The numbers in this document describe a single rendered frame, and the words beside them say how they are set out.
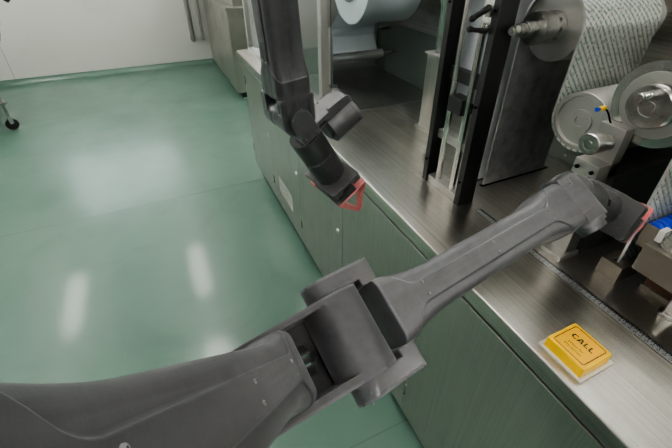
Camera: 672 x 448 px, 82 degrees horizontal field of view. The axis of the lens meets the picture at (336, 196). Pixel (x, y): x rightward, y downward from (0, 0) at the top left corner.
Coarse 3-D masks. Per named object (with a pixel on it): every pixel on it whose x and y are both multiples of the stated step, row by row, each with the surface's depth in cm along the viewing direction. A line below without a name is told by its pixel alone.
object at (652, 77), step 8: (656, 72) 65; (664, 72) 64; (640, 80) 67; (648, 80) 66; (656, 80) 65; (664, 80) 64; (632, 88) 69; (624, 96) 70; (624, 104) 70; (624, 112) 71; (624, 120) 71; (656, 128) 67; (664, 128) 66; (640, 136) 69; (648, 136) 68; (656, 136) 67; (664, 136) 66
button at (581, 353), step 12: (576, 324) 68; (552, 336) 66; (564, 336) 66; (576, 336) 66; (588, 336) 66; (552, 348) 66; (564, 348) 64; (576, 348) 64; (588, 348) 64; (600, 348) 64; (564, 360) 64; (576, 360) 62; (588, 360) 62; (600, 360) 62; (576, 372) 62; (588, 372) 62
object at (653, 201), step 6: (666, 168) 67; (666, 174) 68; (660, 180) 69; (666, 180) 69; (660, 186) 69; (666, 186) 70; (654, 192) 70; (660, 192) 70; (666, 192) 72; (654, 198) 71; (660, 198) 72; (666, 198) 73; (648, 204) 71; (654, 204) 72; (660, 204) 73; (666, 204) 74; (654, 210) 73; (660, 210) 75; (666, 210) 76; (654, 216) 75; (660, 216) 76; (648, 222) 75
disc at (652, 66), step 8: (648, 64) 66; (656, 64) 65; (664, 64) 64; (632, 72) 68; (640, 72) 67; (648, 72) 66; (624, 80) 70; (632, 80) 69; (616, 88) 71; (624, 88) 70; (616, 96) 72; (616, 104) 72; (616, 112) 72; (616, 120) 73; (632, 136) 71; (640, 144) 70; (648, 144) 69; (656, 144) 67; (664, 144) 66
